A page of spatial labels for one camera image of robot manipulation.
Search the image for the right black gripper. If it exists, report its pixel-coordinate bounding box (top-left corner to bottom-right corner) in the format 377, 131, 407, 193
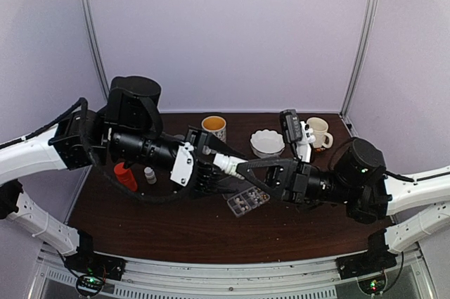
234, 155, 355, 206

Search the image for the small white bottle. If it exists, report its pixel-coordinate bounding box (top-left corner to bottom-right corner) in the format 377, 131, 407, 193
213, 153, 247, 179
143, 167, 157, 184

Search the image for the clear plastic pill organizer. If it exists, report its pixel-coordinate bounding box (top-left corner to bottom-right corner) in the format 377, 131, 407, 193
219, 177, 270, 217

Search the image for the orange pill bottle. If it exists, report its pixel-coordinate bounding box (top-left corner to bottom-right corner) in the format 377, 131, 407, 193
113, 163, 138, 192

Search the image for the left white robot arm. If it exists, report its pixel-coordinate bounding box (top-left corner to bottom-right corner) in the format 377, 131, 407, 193
1, 76, 240, 274

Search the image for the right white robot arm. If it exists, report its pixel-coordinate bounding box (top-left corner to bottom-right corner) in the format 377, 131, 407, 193
236, 137, 449, 272

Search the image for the white scalloped dish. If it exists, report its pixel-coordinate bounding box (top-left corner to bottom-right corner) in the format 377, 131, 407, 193
250, 129, 285, 158

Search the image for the yellow-inside patterned mug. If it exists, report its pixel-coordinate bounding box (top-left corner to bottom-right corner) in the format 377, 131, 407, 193
201, 115, 227, 143

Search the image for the cream ribbed mug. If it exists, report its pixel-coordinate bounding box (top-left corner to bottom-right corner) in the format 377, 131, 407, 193
307, 117, 334, 149

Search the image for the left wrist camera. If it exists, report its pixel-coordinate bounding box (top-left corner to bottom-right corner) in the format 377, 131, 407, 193
170, 142, 194, 186

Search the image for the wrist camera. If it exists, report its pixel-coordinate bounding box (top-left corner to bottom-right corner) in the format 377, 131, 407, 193
279, 109, 316, 163
170, 142, 194, 186

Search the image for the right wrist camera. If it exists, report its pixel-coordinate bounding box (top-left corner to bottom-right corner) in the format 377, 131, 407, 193
279, 109, 316, 163

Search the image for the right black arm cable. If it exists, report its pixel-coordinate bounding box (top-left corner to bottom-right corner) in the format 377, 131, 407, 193
328, 136, 418, 184

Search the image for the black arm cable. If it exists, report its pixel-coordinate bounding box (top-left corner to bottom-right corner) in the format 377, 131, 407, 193
328, 136, 418, 184
0, 97, 198, 205

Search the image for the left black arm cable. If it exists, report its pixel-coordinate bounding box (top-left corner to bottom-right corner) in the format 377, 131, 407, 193
0, 97, 198, 205

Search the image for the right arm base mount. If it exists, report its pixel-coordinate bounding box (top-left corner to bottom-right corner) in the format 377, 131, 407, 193
336, 251, 397, 279

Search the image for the front aluminium rail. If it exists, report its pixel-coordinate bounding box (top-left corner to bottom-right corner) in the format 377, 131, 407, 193
34, 238, 430, 299

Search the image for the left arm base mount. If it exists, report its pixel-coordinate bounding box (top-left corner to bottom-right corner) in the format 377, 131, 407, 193
64, 253, 126, 281

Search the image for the right aluminium frame post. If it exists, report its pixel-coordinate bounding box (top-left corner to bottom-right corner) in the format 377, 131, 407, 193
340, 0, 379, 120

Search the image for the aluminium frame post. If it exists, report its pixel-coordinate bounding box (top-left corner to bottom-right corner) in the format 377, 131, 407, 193
80, 0, 109, 101
340, 0, 379, 120

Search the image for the left aluminium frame post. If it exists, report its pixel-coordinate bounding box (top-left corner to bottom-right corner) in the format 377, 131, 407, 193
80, 0, 109, 101

